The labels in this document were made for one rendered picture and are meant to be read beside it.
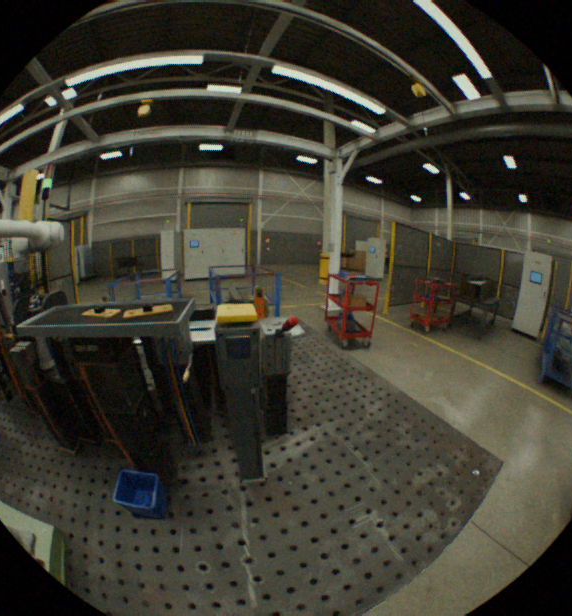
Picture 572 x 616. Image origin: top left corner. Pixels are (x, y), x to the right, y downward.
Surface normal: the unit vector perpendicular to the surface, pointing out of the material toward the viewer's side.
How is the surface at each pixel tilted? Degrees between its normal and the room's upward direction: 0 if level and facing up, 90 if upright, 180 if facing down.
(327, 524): 0
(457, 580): 0
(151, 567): 0
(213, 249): 90
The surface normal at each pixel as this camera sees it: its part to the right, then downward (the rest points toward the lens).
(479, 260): -0.92, 0.07
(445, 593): 0.03, -0.96
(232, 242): 0.40, 0.26
